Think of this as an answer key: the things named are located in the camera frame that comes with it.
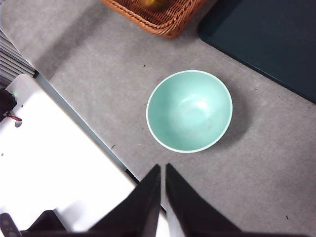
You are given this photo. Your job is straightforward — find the mint green bowl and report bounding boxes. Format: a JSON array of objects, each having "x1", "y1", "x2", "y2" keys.
[{"x1": 146, "y1": 70, "x2": 234, "y2": 154}]

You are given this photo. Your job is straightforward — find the black device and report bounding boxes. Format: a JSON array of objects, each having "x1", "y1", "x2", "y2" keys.
[{"x1": 0, "y1": 88, "x2": 16, "y2": 122}]

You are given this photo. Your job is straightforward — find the ribbed grey aluminium profile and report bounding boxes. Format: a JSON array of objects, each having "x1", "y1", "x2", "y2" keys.
[{"x1": 0, "y1": 29, "x2": 38, "y2": 86}]

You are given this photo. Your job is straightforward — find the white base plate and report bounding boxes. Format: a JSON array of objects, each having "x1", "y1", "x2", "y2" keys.
[{"x1": 0, "y1": 74, "x2": 171, "y2": 237}]

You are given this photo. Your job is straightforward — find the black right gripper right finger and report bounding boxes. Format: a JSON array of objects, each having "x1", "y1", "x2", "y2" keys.
[{"x1": 165, "y1": 162, "x2": 241, "y2": 237}]

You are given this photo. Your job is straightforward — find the yellow orange fruit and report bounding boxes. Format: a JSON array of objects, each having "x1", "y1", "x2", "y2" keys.
[{"x1": 142, "y1": 0, "x2": 171, "y2": 12}]

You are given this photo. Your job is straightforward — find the brown wicker basket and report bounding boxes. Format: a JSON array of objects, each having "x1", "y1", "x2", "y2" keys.
[{"x1": 100, "y1": 0, "x2": 210, "y2": 40}]

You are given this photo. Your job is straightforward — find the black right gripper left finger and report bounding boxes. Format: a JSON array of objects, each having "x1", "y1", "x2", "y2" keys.
[{"x1": 88, "y1": 164, "x2": 161, "y2": 237}]

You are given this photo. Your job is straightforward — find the black rectangular tray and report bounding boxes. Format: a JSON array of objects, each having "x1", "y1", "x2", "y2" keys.
[{"x1": 197, "y1": 0, "x2": 316, "y2": 104}]

